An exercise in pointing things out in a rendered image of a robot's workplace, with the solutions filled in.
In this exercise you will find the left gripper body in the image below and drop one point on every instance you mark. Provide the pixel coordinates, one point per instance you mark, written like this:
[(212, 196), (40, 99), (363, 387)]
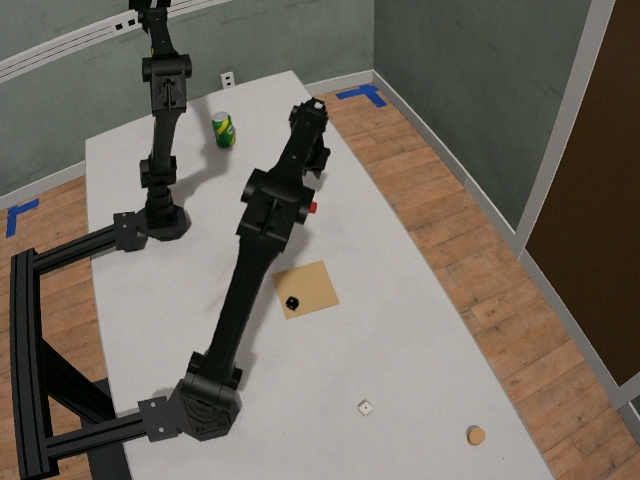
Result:
[(165, 3)]

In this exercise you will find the tan square mat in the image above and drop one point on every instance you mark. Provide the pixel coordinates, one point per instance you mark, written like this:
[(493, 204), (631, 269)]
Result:
[(310, 284)]

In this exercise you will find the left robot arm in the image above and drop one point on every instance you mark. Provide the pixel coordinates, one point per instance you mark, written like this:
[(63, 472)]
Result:
[(168, 103)]

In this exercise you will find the green and yellow soda can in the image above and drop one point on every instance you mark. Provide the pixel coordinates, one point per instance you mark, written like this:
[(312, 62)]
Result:
[(223, 129)]

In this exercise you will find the tan short cylinder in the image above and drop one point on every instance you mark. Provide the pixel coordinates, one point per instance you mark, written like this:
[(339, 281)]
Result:
[(476, 436)]

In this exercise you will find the grey die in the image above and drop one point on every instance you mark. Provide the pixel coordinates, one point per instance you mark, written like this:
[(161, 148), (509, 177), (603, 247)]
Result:
[(365, 409)]

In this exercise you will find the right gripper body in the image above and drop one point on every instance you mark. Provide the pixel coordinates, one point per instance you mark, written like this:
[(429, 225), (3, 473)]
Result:
[(314, 162)]

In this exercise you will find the black die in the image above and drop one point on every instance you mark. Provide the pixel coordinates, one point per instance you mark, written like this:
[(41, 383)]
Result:
[(292, 303)]

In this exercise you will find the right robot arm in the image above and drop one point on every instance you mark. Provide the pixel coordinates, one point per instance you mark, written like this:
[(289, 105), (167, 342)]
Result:
[(257, 250)]

